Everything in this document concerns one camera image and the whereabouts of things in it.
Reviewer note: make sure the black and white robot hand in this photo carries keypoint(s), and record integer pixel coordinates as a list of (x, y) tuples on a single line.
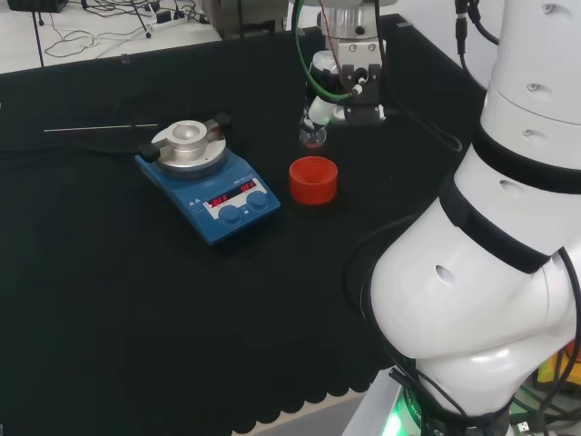
[(363, 97)]

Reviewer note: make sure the clear round-bottom glass flask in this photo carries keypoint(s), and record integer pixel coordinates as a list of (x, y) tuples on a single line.
[(313, 140)]

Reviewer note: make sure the heater with blue base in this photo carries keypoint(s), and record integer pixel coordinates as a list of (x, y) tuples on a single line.
[(213, 200)]

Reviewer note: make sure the grey metal cabinet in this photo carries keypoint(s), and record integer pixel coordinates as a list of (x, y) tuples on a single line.
[(245, 18)]

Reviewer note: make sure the white power strip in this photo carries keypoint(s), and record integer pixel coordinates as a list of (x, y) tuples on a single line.
[(169, 19)]

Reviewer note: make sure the thin metal rod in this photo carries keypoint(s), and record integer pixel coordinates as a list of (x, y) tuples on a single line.
[(91, 129)]

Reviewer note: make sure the black bench cloth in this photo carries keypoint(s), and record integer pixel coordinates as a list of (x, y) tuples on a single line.
[(136, 295)]

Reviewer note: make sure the yellow stop button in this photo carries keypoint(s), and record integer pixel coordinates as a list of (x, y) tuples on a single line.
[(560, 363)]

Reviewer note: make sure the black box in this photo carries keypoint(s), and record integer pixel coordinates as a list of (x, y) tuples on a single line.
[(36, 4)]

